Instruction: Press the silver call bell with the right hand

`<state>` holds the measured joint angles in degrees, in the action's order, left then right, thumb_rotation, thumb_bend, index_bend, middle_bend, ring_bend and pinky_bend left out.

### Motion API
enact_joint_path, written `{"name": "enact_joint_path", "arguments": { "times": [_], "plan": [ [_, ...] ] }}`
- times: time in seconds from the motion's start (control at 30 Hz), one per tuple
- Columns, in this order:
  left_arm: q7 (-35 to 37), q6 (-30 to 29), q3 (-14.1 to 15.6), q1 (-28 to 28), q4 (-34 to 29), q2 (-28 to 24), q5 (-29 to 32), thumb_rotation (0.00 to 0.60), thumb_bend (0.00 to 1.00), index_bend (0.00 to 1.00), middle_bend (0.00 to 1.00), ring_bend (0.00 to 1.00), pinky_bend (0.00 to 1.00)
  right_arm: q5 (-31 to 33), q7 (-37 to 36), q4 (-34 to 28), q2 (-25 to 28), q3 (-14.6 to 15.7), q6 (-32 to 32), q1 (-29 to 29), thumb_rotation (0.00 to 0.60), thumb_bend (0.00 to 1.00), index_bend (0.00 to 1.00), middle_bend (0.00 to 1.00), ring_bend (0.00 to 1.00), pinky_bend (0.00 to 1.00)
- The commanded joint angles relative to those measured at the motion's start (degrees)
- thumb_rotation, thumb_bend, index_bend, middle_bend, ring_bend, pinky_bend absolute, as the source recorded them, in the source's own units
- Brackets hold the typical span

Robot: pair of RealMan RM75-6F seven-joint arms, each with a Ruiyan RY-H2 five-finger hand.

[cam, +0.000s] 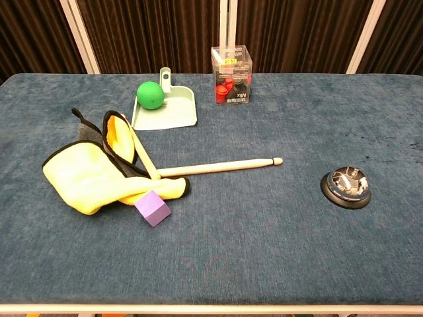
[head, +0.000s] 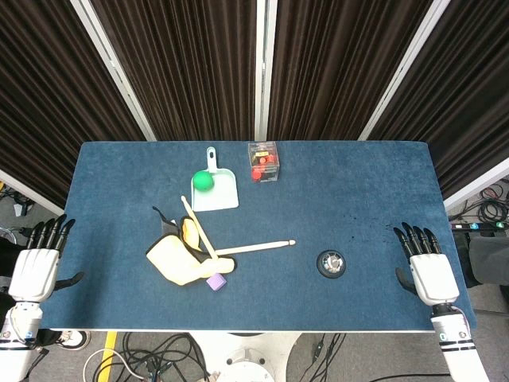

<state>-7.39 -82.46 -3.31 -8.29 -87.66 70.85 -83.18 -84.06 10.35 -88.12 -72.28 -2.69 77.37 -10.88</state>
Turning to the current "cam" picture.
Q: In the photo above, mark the wooden drumstick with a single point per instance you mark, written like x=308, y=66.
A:
x=215, y=167
x=142, y=152

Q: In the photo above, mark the white table frame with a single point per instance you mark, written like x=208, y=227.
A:
x=211, y=309

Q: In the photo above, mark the blue table cloth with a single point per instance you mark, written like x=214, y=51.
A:
x=264, y=247

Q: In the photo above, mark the clear box red black caps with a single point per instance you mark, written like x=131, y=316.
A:
x=232, y=79

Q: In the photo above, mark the yellow microfiber cloth black edge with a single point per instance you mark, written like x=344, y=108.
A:
x=79, y=175

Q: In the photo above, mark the purple cube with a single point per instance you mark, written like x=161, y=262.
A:
x=152, y=208

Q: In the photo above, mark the silver call bell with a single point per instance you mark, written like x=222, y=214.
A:
x=347, y=189

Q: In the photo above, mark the green ball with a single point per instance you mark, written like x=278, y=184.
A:
x=150, y=95

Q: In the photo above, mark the dark brown curtain panel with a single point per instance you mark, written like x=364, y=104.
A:
x=400, y=36
x=29, y=33
x=297, y=33
x=148, y=33

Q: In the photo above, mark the mint green dustpan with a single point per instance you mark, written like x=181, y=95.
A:
x=170, y=115

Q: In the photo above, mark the white partition post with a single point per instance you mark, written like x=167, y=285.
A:
x=81, y=36
x=227, y=23
x=365, y=36

